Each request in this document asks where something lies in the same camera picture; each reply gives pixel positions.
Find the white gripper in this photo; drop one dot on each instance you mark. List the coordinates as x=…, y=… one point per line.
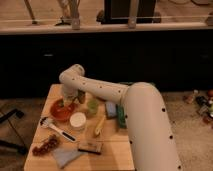
x=69, y=94

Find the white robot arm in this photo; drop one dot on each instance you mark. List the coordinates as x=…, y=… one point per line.
x=151, y=139

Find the red bowl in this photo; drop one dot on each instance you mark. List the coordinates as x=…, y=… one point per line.
x=60, y=112

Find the dark metal cup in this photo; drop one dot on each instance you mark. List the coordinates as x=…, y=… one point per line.
x=81, y=97

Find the blue sponge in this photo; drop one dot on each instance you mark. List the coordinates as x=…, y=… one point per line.
x=110, y=109

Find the yellow banana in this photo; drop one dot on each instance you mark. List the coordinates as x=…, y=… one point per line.
x=99, y=126

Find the green plastic bin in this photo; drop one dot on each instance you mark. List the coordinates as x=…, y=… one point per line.
x=120, y=111

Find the bunch of red grapes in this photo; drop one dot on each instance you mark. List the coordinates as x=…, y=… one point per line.
x=49, y=145

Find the wooden brush block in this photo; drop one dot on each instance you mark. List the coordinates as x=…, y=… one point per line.
x=90, y=147

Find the blue grey cloth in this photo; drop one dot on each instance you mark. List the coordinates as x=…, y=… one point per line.
x=64, y=156

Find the white handled kitchen tool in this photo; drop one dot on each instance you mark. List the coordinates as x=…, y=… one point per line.
x=46, y=122

